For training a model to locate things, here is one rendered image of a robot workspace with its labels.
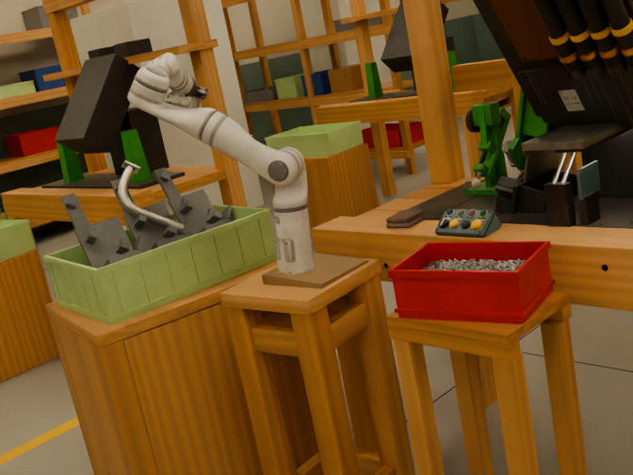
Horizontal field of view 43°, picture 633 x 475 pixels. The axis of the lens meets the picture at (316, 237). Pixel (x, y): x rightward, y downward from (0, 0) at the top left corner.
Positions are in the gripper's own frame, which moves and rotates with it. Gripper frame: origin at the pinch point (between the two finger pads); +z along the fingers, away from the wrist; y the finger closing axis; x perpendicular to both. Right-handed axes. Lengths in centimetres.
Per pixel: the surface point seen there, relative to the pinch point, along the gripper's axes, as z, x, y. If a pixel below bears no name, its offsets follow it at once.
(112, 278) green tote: -43, 64, -8
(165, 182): -2.1, 31.8, 1.5
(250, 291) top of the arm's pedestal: -49, 57, -50
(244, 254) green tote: -11, 48, -35
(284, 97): 574, -120, 136
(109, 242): -18, 56, 7
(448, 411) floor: 58, 86, -109
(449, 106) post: 21, -20, -83
